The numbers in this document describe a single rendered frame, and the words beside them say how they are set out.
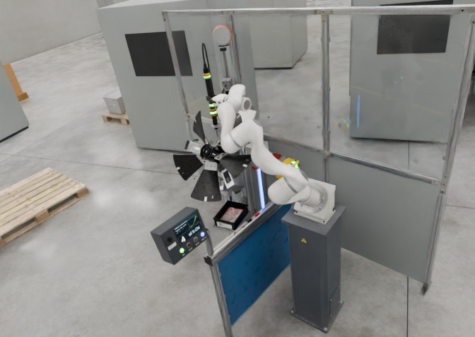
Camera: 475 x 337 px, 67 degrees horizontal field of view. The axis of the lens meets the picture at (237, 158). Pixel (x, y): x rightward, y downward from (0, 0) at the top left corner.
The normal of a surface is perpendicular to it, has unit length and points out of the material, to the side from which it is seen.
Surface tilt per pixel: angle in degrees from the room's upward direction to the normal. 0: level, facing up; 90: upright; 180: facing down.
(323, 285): 90
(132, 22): 90
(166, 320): 0
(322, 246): 90
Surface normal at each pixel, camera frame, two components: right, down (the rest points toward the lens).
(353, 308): -0.13, -0.86
